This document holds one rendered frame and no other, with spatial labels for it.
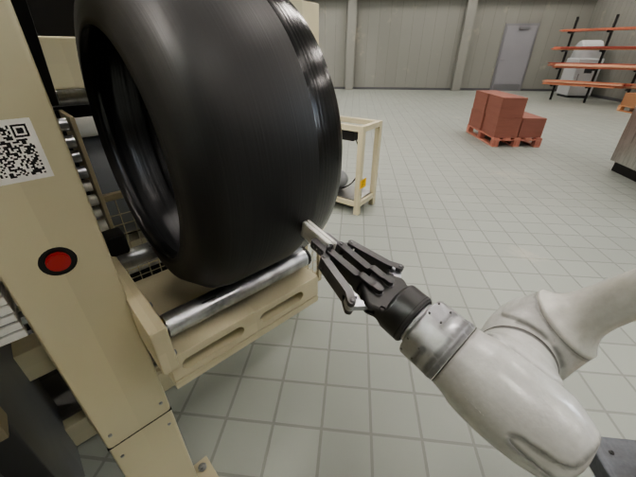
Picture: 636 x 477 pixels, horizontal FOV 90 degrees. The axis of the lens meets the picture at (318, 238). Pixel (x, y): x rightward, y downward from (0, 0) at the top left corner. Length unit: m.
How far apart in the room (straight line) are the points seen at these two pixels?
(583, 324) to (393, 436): 1.10
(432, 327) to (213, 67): 0.41
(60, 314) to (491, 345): 0.62
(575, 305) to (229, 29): 0.56
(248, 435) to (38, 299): 1.08
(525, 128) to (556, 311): 5.73
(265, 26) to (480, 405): 0.54
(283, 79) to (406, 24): 13.94
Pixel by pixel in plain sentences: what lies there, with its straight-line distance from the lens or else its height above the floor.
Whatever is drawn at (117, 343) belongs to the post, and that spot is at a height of 0.87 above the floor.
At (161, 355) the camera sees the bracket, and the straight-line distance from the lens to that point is 0.61.
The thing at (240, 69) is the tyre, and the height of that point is 1.31.
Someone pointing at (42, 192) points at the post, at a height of 1.16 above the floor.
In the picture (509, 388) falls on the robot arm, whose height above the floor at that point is 1.02.
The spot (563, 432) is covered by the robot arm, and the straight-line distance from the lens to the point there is 0.44.
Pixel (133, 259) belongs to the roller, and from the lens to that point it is 0.87.
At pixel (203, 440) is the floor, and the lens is 1.56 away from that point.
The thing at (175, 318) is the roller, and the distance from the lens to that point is 0.64.
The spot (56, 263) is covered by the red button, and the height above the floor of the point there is 1.06.
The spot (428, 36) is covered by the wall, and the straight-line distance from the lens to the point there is 14.50.
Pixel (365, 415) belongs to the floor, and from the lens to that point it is 1.55.
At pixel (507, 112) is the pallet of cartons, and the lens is 6.00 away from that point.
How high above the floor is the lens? 1.33
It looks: 30 degrees down
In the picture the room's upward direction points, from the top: straight up
